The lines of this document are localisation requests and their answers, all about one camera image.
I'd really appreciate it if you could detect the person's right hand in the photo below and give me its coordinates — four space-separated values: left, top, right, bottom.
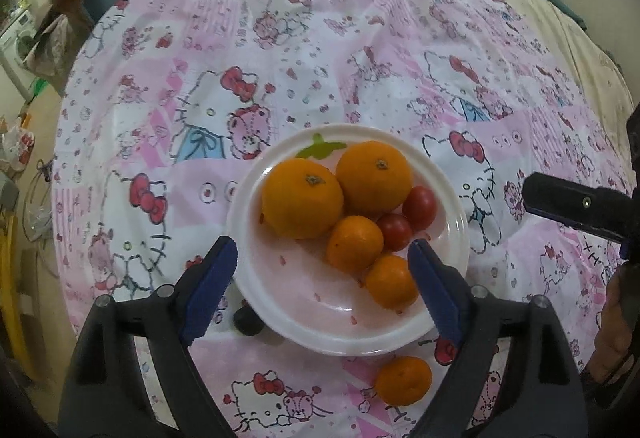
589 267 632 385

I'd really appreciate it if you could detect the small tangerine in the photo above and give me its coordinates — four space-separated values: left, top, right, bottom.
326 215 385 275
364 255 421 310
375 356 433 407

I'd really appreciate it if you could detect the white washing machine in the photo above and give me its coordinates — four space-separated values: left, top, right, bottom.
0 3 38 99

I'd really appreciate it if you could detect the medium orange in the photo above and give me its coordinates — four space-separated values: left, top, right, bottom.
261 158 345 240

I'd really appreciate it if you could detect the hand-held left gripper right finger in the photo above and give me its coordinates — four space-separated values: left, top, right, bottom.
407 239 589 438

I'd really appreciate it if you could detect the yellow wooden chair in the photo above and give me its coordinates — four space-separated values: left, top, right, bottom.
0 213 38 381

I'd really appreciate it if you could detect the white and red plastic bag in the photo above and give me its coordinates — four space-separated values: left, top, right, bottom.
0 123 37 171

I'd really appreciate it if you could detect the large orange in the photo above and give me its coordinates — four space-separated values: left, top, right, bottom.
335 141 414 215

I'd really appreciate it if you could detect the pink strawberry print plate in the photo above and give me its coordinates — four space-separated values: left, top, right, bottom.
226 124 471 357

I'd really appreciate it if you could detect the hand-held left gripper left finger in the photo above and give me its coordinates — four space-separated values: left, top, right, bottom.
57 235 239 438

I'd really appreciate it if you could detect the beige floor hose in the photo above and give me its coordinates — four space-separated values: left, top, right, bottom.
20 158 63 279

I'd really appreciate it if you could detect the red cherry tomato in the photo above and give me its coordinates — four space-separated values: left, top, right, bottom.
402 186 439 231
376 213 415 252

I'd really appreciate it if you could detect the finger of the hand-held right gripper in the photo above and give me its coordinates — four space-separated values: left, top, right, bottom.
522 172 640 241

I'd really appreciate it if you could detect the pink cartoon printed blanket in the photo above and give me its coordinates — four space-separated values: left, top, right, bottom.
50 0 636 438

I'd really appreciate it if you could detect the dark purple grape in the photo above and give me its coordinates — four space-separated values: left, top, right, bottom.
234 300 265 336

